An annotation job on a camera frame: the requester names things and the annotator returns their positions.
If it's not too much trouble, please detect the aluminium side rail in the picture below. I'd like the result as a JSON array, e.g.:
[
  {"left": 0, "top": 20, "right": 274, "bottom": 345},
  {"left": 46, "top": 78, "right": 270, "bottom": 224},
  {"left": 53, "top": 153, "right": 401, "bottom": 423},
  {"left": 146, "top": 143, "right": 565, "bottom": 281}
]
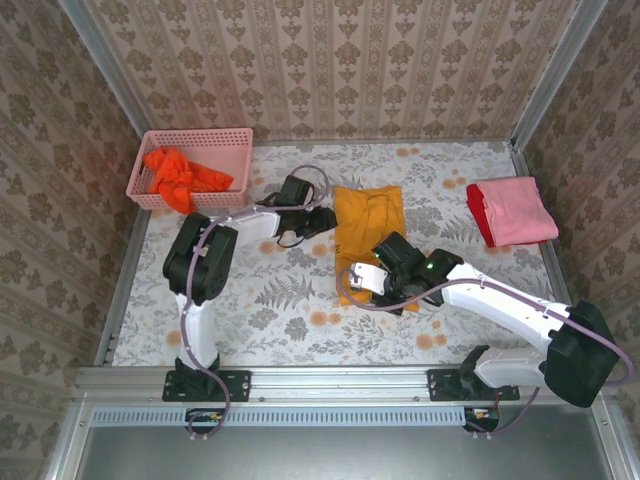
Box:
[
  {"left": 94, "top": 209, "right": 154, "bottom": 366},
  {"left": 509, "top": 142, "right": 591, "bottom": 364}
]

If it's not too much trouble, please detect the orange t-shirt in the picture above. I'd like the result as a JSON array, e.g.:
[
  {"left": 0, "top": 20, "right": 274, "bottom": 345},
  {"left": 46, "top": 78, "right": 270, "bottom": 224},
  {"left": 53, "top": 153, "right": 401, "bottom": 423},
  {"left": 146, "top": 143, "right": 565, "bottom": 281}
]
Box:
[{"left": 143, "top": 146, "right": 235, "bottom": 214}]

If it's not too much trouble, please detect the red folded t-shirt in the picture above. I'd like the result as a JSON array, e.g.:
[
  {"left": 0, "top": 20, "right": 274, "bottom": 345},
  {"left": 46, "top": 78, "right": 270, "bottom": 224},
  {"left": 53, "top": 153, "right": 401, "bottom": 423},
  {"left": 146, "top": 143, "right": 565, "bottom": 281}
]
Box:
[{"left": 466, "top": 183, "right": 549, "bottom": 249}]

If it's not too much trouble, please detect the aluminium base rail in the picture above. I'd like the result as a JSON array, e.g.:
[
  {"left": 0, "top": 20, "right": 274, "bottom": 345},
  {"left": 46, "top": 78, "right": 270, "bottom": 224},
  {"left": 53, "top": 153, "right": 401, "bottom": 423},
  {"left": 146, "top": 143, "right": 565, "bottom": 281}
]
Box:
[{"left": 74, "top": 364, "right": 614, "bottom": 401}]

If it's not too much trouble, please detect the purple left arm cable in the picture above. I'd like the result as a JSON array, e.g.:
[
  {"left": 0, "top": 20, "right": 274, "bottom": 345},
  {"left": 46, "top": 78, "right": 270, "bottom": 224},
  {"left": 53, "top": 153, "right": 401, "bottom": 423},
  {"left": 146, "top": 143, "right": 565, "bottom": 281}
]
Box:
[{"left": 179, "top": 164, "right": 331, "bottom": 444}]

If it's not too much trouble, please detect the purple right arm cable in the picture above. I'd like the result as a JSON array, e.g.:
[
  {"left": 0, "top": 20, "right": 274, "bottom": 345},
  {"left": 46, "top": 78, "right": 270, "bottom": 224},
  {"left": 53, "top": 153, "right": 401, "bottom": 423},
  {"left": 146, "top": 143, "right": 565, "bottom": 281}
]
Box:
[{"left": 338, "top": 267, "right": 636, "bottom": 441}]

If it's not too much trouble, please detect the aluminium corner post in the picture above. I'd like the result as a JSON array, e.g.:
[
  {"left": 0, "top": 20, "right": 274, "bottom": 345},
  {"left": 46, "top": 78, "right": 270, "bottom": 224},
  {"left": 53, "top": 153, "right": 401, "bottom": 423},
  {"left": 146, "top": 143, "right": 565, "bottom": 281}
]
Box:
[
  {"left": 57, "top": 0, "right": 166, "bottom": 146},
  {"left": 509, "top": 0, "right": 609, "bottom": 151}
]

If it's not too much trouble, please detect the yellow t-shirt with print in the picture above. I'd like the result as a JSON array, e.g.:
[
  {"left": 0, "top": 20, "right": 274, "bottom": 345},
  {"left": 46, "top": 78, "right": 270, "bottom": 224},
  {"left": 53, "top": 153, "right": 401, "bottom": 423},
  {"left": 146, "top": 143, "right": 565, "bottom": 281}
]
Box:
[{"left": 332, "top": 184, "right": 424, "bottom": 314}]

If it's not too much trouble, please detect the pink plastic basket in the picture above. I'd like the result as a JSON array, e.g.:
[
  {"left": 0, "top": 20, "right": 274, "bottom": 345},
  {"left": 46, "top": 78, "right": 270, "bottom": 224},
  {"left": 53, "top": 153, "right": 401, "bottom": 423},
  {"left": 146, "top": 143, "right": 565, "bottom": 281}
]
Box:
[{"left": 124, "top": 127, "right": 255, "bottom": 211}]

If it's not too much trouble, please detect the thin black left gripper wire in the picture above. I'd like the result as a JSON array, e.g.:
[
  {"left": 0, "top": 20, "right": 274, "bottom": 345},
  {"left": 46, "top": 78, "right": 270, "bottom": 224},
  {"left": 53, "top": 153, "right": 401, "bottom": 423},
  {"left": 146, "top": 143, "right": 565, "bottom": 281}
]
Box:
[{"left": 274, "top": 230, "right": 307, "bottom": 250}]

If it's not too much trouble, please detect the pink folded t-shirt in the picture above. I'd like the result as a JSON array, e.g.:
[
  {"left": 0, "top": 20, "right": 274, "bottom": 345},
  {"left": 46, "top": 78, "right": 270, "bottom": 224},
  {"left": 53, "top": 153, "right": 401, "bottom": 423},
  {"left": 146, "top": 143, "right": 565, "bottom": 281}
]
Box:
[{"left": 476, "top": 175, "right": 560, "bottom": 247}]

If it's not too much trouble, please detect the grey metal sheet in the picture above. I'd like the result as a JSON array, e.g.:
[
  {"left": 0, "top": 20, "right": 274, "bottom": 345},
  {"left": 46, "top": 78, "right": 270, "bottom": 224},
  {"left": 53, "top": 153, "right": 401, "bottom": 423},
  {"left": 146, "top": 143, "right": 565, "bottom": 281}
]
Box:
[{"left": 74, "top": 404, "right": 621, "bottom": 480}]

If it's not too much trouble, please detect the floral table cloth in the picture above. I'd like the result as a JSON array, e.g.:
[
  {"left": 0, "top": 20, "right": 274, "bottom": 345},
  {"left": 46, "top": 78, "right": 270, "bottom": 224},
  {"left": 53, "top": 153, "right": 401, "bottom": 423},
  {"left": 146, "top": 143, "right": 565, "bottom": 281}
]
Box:
[{"left": 112, "top": 140, "right": 576, "bottom": 366}]

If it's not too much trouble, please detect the grey slotted cable duct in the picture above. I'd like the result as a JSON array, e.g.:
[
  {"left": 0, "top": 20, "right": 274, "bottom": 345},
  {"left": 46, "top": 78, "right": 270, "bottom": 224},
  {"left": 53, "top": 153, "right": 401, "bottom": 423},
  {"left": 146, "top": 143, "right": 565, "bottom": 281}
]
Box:
[{"left": 91, "top": 405, "right": 467, "bottom": 427}]

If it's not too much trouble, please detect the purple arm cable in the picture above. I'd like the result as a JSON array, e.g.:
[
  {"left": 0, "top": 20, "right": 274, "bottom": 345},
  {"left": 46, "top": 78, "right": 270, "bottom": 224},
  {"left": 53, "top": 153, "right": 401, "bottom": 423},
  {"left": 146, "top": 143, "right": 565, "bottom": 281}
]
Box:
[
  {"left": 338, "top": 267, "right": 636, "bottom": 441},
  {"left": 179, "top": 164, "right": 331, "bottom": 444}
]

